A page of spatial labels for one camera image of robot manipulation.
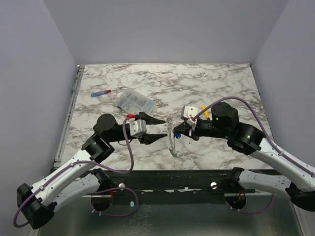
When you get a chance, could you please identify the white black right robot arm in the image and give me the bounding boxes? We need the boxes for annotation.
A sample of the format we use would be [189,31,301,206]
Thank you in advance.
[173,98,315,212]

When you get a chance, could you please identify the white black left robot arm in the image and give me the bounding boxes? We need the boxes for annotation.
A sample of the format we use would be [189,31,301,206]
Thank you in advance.
[13,112,167,230]

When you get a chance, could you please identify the clear plastic screw organizer box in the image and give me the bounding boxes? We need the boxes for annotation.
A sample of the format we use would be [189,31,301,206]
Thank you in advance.
[114,88,156,115]

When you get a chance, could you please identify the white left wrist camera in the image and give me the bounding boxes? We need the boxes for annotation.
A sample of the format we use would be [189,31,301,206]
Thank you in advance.
[129,119,147,138]

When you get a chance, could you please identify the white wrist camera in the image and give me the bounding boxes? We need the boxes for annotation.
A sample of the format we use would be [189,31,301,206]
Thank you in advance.
[181,105,199,120]
[129,119,147,138]

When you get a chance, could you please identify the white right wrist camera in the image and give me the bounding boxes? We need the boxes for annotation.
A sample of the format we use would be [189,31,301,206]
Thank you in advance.
[181,105,199,120]

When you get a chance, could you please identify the yellow handled screwdriver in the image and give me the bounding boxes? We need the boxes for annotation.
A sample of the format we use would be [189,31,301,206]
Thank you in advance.
[201,106,210,120]

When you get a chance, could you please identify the black front mounting rail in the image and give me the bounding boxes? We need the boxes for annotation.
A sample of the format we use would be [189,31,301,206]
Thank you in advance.
[83,169,243,205]

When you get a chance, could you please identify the blue red handled screwdriver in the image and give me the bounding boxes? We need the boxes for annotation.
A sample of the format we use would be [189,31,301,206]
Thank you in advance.
[90,87,124,97]

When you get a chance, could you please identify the aluminium table edge rail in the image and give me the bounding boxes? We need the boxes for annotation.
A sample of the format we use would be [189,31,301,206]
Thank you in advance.
[52,65,85,170]

